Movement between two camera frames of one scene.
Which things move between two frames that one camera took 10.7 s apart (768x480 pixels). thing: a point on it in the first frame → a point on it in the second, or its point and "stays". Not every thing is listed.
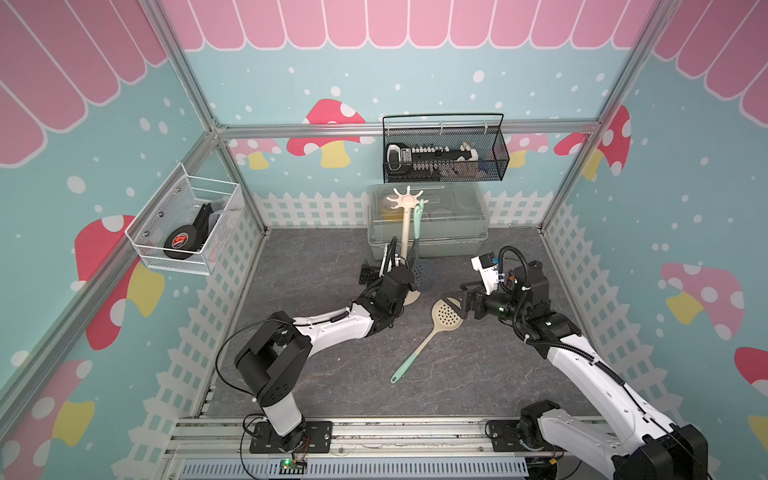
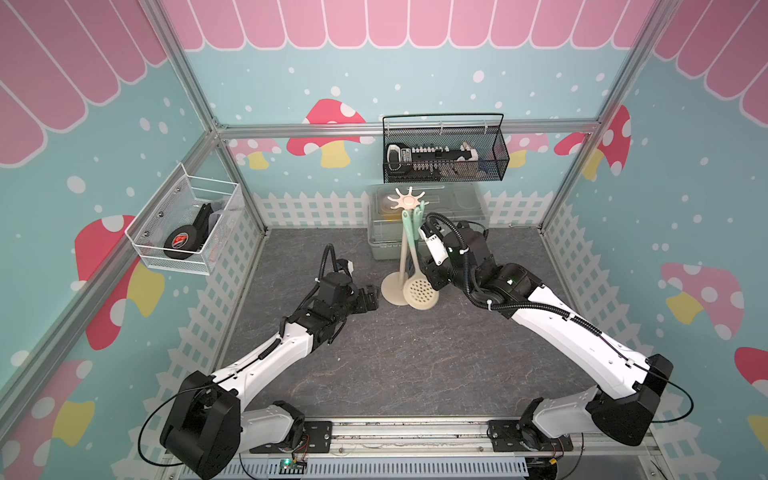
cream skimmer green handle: [444, 318] → [417, 292]
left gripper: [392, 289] → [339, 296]
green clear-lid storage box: [456, 217] stays
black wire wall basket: [438, 148] stays
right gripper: [478, 294] → [429, 261]
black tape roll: [189, 237] stays
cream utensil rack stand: [407, 202] stays
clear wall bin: [185, 224] stays
